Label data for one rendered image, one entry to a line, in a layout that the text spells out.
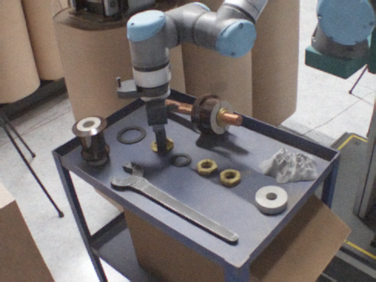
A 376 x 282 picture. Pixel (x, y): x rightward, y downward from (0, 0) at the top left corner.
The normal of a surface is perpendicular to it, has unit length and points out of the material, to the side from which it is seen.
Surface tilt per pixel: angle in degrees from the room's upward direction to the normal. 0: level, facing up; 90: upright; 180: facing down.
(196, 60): 90
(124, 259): 0
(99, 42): 90
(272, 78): 90
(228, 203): 0
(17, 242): 90
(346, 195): 0
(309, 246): 26
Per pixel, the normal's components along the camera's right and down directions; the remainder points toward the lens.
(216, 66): 0.35, 0.52
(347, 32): -0.36, 0.60
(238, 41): 0.63, 0.46
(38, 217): -0.07, -0.81
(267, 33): 0.06, 0.58
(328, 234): 0.26, -0.58
